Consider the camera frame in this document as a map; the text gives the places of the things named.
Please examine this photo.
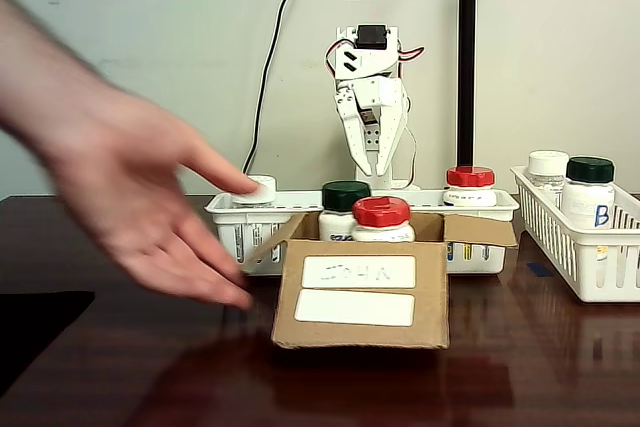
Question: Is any green-capped bottle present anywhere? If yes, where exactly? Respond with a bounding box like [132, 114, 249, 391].
[318, 180, 372, 243]

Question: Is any cardboard box with white labels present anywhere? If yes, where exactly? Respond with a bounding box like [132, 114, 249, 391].
[244, 210, 520, 351]

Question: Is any person's bare forearm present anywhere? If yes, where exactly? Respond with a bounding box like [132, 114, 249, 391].
[0, 0, 110, 158]

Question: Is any green-capped bottle basket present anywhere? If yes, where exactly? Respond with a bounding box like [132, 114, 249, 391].
[559, 155, 617, 233]

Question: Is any person's bare hand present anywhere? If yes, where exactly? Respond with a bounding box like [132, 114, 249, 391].
[44, 77, 262, 311]

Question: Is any black vertical pole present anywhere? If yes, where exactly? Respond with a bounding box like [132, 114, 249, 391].
[457, 0, 482, 169]

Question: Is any black mat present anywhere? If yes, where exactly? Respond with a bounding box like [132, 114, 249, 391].
[0, 290, 96, 398]

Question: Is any black cable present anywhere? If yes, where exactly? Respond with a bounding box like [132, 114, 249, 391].
[242, 0, 309, 174]

